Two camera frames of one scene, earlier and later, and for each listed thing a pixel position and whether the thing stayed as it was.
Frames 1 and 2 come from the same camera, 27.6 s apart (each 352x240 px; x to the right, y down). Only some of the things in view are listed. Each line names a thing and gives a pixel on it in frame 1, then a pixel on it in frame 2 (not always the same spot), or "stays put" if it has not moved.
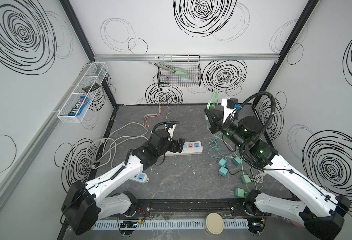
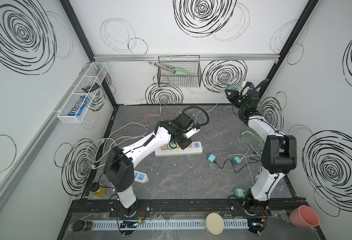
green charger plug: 245,179 to 239,193
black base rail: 192,205 stays put
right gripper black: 216,115 to 234,94
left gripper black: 175,144 to 189,133
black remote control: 91,87 stays put
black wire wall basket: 191,63 stays put
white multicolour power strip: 190,148 stays put
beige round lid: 214,223 stays put
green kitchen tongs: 175,70 stays put
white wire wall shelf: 83,93 stays put
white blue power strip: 141,177 stays put
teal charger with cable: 214,151 to 206,115
